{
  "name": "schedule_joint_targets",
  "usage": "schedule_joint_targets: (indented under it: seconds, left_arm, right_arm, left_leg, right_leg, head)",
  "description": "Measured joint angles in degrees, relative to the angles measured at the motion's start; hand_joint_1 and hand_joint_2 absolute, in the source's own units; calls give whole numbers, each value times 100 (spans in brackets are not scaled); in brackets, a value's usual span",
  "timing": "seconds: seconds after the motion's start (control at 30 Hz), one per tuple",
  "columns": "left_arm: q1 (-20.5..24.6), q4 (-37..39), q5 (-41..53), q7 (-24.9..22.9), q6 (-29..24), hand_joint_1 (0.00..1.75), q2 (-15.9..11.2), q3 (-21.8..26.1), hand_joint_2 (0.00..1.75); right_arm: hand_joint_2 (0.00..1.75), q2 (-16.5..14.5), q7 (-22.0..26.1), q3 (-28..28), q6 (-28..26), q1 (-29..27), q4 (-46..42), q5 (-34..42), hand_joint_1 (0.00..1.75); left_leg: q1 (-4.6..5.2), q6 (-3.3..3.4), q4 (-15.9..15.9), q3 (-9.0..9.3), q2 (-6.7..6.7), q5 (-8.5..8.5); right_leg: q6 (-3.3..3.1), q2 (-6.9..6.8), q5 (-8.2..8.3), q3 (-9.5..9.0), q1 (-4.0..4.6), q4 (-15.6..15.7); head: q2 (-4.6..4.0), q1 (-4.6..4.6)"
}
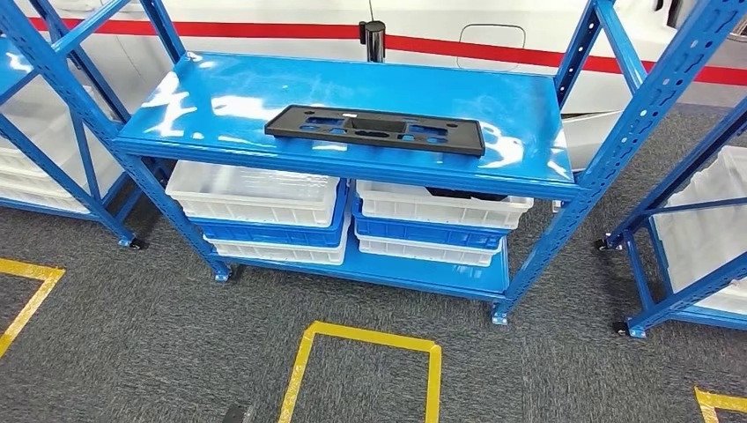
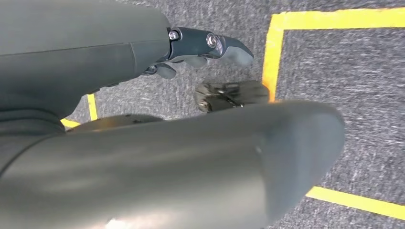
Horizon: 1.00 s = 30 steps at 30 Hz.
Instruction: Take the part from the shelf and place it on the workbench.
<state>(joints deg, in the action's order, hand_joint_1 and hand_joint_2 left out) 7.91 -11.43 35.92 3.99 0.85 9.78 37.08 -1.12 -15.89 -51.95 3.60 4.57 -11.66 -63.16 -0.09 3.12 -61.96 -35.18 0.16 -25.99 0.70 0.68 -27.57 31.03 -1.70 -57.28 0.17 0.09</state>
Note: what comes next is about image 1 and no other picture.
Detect black plastic panel part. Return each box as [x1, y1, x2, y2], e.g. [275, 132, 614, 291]
[425, 186, 509, 203]
[263, 105, 486, 158]

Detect blue metal shelf rack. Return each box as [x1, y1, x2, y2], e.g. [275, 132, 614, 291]
[0, 0, 747, 326]
[595, 96, 747, 340]
[0, 0, 144, 251]

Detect white car with red stripe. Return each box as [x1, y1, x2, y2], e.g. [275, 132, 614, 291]
[11, 0, 747, 174]

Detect black robot left foot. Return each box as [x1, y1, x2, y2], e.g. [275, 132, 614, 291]
[221, 404, 256, 423]

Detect large white plastic bin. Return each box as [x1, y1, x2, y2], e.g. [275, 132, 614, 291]
[0, 185, 94, 215]
[0, 154, 118, 201]
[653, 145, 747, 316]
[0, 78, 123, 176]

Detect yellow floor tape square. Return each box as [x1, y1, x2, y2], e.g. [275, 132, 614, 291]
[0, 258, 66, 359]

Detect black glossy post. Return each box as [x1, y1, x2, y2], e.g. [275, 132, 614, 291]
[359, 20, 388, 64]

